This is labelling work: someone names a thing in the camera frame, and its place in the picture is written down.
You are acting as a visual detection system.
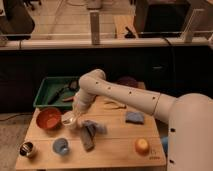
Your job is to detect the blue sponge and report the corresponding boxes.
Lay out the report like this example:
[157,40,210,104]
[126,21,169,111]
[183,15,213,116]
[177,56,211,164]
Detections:
[125,111,144,124]

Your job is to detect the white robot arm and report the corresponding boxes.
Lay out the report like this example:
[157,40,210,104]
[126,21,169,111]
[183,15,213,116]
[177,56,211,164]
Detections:
[73,69,213,171]

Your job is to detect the orange fruit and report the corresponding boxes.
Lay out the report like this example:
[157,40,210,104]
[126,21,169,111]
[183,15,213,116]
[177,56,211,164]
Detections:
[135,138,150,155]

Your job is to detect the crumpled blue cloth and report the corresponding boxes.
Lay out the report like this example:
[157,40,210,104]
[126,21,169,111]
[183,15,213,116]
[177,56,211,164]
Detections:
[82,120,107,137]

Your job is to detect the orange bowl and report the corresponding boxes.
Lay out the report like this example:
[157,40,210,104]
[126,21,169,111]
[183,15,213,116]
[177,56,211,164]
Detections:
[36,107,61,130]

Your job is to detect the blue mug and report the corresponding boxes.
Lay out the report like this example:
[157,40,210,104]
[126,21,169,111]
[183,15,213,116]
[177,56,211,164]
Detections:
[52,138,69,156]

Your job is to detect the green plastic tray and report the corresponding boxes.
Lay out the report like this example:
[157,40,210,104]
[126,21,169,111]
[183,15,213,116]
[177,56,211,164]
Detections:
[33,76,79,110]

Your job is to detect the red chili pepper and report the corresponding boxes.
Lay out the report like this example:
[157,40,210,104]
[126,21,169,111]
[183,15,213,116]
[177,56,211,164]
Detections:
[62,96,74,102]

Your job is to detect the black office chair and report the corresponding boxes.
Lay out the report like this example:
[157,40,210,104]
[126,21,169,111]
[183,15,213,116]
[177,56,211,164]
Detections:
[0,0,35,40]

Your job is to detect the black remote control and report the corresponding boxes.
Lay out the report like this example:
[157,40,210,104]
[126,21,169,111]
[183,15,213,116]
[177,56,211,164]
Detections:
[80,127,95,152]

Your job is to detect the purple bowl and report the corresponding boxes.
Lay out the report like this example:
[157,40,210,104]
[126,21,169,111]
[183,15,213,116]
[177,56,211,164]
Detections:
[117,77,138,88]

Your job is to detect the wooden table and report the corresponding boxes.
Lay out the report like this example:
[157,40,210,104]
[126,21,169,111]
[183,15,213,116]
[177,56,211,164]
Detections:
[15,96,166,171]

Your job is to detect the white paper cup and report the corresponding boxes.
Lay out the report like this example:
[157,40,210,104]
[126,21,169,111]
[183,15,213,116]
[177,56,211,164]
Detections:
[62,111,77,130]

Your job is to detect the black handled brush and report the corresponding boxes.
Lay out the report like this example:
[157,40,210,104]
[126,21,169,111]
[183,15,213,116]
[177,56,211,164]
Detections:
[48,81,78,104]

